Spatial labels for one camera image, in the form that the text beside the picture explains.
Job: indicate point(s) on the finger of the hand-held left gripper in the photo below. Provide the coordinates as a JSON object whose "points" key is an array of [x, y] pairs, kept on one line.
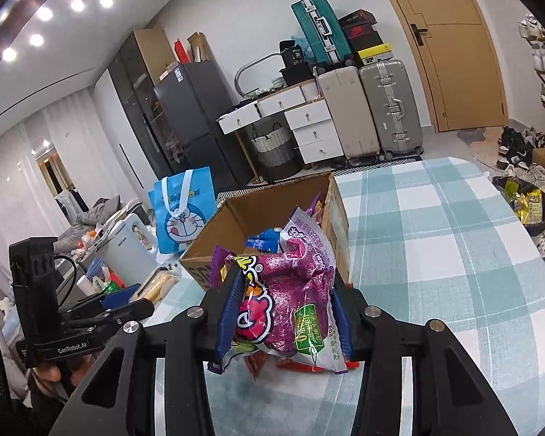
{"points": [[131, 308], [120, 295]]}

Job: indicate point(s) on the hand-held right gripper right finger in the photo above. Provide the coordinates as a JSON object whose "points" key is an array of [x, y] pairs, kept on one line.
{"points": [[343, 327]]}

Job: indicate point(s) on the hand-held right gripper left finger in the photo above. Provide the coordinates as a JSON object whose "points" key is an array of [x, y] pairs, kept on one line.
{"points": [[229, 322]]}

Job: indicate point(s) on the purple cartoon snack packet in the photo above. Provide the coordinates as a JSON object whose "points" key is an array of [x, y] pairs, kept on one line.
{"points": [[254, 309]]}

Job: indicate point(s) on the magenta green label snack packet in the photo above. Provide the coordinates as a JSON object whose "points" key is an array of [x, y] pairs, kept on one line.
{"points": [[309, 290]]}

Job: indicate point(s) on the red wafer packet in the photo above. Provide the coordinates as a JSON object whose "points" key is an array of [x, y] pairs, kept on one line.
{"points": [[299, 366]]}

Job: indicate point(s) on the brown cardboard box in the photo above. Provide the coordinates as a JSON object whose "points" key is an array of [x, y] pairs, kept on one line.
{"points": [[236, 218]]}

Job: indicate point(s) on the person's left hand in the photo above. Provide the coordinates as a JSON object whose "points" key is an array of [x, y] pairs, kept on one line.
{"points": [[50, 374]]}

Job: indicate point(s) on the white plastic bag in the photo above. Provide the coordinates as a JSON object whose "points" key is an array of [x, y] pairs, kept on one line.
{"points": [[102, 277]]}

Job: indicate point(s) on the yellow bread packet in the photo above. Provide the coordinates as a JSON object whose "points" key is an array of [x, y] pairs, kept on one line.
{"points": [[159, 281]]}

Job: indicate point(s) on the white electric kettle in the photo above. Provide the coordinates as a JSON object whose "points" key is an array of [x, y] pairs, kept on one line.
{"points": [[127, 245]]}

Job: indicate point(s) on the grey clothes pile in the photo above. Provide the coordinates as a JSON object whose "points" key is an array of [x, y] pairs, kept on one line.
{"points": [[104, 209]]}

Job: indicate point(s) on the blue snack packet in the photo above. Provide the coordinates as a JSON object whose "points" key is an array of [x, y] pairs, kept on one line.
{"points": [[263, 240]]}

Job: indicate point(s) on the blue cartoon tote bag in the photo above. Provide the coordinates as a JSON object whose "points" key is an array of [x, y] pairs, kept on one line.
{"points": [[181, 222]]}

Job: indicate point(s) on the purple white snack packet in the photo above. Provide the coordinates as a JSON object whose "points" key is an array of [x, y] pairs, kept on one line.
{"points": [[317, 204]]}

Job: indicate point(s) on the green white checked tablecloth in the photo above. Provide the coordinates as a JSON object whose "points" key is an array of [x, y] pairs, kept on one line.
{"points": [[436, 236]]}

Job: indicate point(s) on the white sheer curtain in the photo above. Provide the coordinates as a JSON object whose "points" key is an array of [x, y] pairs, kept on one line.
{"points": [[72, 145]]}

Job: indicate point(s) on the black white striped rug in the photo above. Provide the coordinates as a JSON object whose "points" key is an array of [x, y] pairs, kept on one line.
{"points": [[381, 163]]}

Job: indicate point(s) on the woven laundry basket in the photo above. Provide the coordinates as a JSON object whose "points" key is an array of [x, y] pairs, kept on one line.
{"points": [[275, 154]]}

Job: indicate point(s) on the white desk with drawers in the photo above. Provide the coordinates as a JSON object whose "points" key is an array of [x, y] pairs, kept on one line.
{"points": [[313, 136]]}

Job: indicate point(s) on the dark glass cabinet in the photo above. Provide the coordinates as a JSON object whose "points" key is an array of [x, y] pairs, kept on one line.
{"points": [[136, 100]]}

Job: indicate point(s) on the dark grey refrigerator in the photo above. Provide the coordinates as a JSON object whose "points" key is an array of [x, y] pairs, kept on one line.
{"points": [[200, 113]]}

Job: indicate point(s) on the beige suitcase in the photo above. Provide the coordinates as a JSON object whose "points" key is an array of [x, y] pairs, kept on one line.
{"points": [[345, 113]]}

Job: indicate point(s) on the black trash bin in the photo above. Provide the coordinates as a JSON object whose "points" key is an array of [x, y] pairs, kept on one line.
{"points": [[542, 225]]}

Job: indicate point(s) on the yellow wrappers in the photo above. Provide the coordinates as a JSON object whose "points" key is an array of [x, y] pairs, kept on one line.
{"points": [[533, 204]]}

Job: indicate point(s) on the silver suitcase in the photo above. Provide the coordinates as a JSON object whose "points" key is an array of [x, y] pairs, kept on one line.
{"points": [[390, 104]]}

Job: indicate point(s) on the large cardboard panel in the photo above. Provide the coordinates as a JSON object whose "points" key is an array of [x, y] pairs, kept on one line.
{"points": [[154, 54]]}

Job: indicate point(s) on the pile of dark sneakers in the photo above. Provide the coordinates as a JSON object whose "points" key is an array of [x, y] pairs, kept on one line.
{"points": [[517, 150]]}

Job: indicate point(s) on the silver hoop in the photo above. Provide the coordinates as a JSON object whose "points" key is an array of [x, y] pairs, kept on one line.
{"points": [[241, 72]]}

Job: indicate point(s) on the red paper bag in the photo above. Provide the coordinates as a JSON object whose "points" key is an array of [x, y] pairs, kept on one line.
{"points": [[181, 52]]}

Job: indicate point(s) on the black case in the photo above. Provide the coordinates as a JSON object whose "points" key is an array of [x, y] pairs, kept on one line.
{"points": [[297, 75]]}

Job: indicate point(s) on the narrow cardboard box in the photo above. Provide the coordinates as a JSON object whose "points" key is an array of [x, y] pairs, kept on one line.
{"points": [[199, 47]]}

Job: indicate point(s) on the black printed box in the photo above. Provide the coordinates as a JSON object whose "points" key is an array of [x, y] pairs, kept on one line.
{"points": [[293, 53]]}

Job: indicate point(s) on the row of ceiling spotlights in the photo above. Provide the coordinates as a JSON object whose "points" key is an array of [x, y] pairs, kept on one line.
{"points": [[77, 5]]}

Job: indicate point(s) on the black red shoe box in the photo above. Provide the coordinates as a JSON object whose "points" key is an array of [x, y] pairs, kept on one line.
{"points": [[365, 37]]}

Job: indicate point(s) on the wooden door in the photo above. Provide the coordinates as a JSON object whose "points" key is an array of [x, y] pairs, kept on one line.
{"points": [[458, 54]]}

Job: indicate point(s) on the teal suitcase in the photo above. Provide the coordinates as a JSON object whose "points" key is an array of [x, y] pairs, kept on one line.
{"points": [[320, 27]]}

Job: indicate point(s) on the shoe rack with shoes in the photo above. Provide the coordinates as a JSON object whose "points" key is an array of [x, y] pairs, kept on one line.
{"points": [[542, 54]]}

